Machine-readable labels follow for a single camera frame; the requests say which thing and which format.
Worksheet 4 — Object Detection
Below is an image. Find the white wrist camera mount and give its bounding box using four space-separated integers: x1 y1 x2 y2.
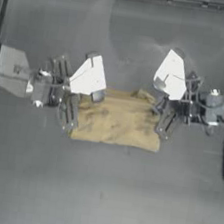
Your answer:
150 47 193 103
65 48 112 105

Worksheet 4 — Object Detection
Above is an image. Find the camouflage t-shirt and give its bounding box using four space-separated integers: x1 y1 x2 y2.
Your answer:
69 80 168 154

